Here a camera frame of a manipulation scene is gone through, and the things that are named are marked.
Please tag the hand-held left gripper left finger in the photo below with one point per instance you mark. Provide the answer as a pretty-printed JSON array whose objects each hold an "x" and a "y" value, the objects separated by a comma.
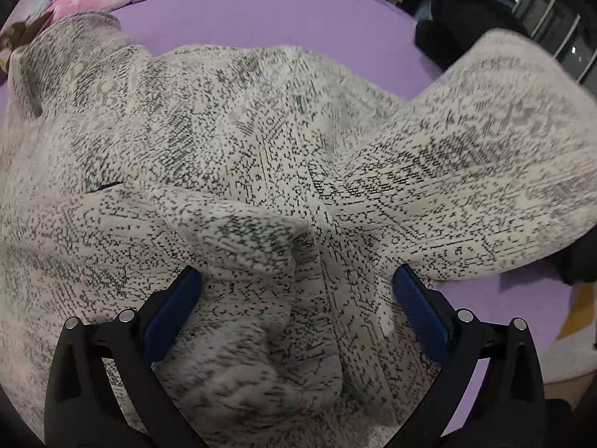
[{"x": 172, "y": 310}]

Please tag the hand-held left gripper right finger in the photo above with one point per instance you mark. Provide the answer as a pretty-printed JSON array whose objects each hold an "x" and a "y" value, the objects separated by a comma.
[{"x": 419, "y": 310}]

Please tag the white grey knit sweater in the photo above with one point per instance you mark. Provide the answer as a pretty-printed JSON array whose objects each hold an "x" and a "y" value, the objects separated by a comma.
[{"x": 280, "y": 149}]

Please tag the black cloth pile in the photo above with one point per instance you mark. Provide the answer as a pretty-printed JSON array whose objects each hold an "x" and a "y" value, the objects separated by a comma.
[{"x": 461, "y": 18}]

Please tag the purple bed sheet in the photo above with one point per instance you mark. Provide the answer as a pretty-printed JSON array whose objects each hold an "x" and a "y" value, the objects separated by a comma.
[{"x": 280, "y": 14}]

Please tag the brown cartoon cushion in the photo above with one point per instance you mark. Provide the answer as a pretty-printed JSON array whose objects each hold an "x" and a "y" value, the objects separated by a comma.
[{"x": 18, "y": 32}]

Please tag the metal bed frame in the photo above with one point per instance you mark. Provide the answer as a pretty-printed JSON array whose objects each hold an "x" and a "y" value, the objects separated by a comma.
[{"x": 555, "y": 23}]

